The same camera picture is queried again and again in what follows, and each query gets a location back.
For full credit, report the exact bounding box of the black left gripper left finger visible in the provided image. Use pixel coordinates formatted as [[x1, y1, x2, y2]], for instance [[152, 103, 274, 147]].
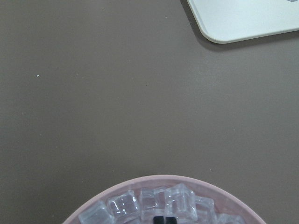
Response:
[[153, 216, 164, 224]]

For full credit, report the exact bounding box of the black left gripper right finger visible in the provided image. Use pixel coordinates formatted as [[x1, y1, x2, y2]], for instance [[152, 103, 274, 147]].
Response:
[[165, 217, 177, 224]]

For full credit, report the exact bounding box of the clear ice cubes pile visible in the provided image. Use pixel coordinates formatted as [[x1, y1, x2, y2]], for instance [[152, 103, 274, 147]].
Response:
[[78, 183, 245, 224]]

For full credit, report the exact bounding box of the pink bowl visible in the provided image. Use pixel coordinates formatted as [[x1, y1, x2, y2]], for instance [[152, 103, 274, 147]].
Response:
[[64, 175, 265, 224]]

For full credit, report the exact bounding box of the cream rabbit tray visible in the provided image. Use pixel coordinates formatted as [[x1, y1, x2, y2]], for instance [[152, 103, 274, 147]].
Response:
[[187, 0, 299, 44]]

